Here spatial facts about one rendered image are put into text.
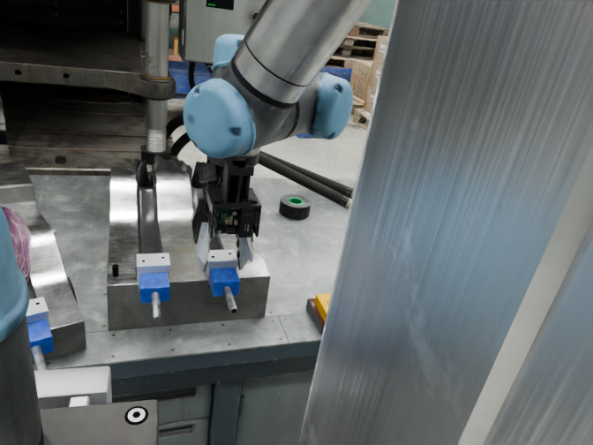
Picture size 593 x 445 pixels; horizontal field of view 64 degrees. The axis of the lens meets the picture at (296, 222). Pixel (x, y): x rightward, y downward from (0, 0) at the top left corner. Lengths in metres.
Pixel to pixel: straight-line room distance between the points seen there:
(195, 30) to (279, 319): 0.95
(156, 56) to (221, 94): 0.96
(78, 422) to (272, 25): 0.34
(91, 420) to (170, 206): 0.64
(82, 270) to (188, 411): 0.33
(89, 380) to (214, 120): 0.26
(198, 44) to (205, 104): 1.08
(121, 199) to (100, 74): 0.56
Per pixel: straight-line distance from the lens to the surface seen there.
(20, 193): 1.07
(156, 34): 1.39
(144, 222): 0.96
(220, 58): 0.63
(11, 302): 0.21
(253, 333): 0.83
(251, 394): 0.98
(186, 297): 0.80
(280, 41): 0.43
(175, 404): 0.96
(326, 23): 0.42
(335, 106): 0.56
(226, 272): 0.78
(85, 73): 1.48
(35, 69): 1.50
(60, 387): 0.49
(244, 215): 0.68
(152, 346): 0.80
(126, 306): 0.81
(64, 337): 0.79
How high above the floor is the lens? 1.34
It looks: 27 degrees down
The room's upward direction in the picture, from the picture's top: 9 degrees clockwise
